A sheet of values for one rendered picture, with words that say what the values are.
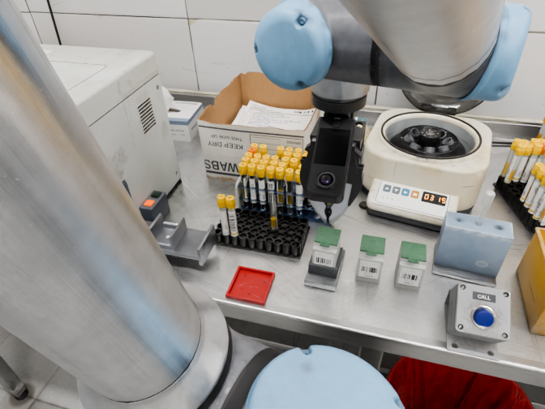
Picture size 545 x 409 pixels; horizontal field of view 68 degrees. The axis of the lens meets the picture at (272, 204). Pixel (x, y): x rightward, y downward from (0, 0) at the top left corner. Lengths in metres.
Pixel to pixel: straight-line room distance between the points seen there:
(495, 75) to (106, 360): 0.33
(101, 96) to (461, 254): 0.64
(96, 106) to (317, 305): 0.48
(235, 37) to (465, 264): 0.81
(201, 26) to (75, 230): 1.06
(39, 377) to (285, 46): 1.65
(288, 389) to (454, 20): 0.24
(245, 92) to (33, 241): 1.01
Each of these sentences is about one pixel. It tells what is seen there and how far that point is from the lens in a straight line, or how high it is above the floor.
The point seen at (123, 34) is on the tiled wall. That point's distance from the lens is 1.35.
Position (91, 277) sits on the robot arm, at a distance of 0.20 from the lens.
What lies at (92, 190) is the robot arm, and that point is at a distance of 0.18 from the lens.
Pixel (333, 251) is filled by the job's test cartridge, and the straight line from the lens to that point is 0.67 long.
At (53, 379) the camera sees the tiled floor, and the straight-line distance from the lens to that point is 1.83.
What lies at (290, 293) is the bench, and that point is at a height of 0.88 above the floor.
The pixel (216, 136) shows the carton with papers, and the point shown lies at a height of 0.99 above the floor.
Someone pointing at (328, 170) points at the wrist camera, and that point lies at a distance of 0.50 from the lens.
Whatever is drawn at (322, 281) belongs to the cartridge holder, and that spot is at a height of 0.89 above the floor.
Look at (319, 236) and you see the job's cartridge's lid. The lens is 0.68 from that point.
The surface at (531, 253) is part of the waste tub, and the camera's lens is 0.77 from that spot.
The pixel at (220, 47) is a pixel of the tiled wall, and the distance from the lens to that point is 1.21.
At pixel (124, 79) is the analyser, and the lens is 0.77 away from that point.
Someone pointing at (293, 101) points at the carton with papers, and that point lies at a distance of 1.12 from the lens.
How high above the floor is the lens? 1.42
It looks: 39 degrees down
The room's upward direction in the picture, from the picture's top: 3 degrees counter-clockwise
